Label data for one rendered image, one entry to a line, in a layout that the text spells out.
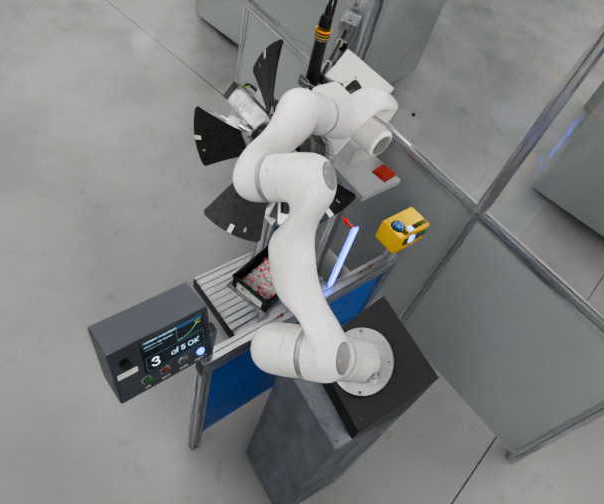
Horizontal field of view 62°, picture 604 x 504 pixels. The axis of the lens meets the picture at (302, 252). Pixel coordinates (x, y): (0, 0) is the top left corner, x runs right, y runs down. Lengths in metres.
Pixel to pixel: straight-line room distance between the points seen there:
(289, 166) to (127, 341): 0.55
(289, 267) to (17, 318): 1.95
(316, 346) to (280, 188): 0.33
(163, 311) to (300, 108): 0.58
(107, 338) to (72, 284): 1.62
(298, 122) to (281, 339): 0.46
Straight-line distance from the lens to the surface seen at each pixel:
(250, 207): 1.83
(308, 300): 1.06
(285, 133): 1.07
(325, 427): 1.54
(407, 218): 1.90
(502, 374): 2.56
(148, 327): 1.25
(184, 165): 3.42
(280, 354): 1.12
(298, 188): 0.99
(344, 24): 2.13
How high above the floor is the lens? 2.34
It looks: 50 degrees down
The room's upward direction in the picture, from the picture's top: 19 degrees clockwise
